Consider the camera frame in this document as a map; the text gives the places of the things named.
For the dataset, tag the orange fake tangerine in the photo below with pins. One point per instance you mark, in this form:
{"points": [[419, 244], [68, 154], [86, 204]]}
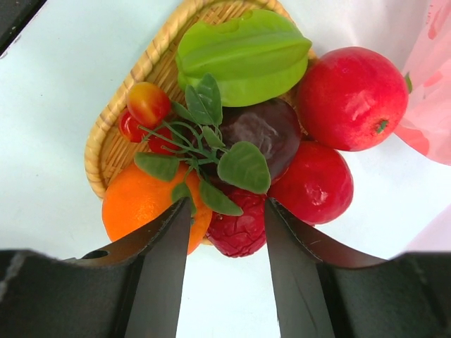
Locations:
{"points": [[135, 198]]}

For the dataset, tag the red fake pomegranate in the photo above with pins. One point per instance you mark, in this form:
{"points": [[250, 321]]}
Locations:
{"points": [[237, 225]]}

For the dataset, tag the woven bamboo tray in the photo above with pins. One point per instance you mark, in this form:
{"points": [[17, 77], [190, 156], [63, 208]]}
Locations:
{"points": [[116, 137]]}

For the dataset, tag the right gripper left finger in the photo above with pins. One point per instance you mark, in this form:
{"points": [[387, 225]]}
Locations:
{"points": [[129, 288]]}

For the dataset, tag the red fake tomato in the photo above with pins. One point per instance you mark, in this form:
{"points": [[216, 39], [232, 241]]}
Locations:
{"points": [[317, 187]]}

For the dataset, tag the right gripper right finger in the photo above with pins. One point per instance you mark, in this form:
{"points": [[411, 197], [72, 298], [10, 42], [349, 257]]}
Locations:
{"points": [[324, 288]]}

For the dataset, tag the green fake starfruit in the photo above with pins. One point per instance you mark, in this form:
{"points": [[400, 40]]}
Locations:
{"points": [[253, 58]]}

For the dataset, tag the cherry tomato sprig with leaves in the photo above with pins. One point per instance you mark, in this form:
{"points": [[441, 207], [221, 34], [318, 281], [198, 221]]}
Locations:
{"points": [[191, 135]]}

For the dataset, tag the red fake fruit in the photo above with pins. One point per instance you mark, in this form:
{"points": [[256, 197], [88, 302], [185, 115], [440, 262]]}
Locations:
{"points": [[352, 99], [272, 126]]}

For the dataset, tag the pink plastic bag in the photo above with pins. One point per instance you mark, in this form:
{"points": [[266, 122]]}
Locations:
{"points": [[426, 125]]}

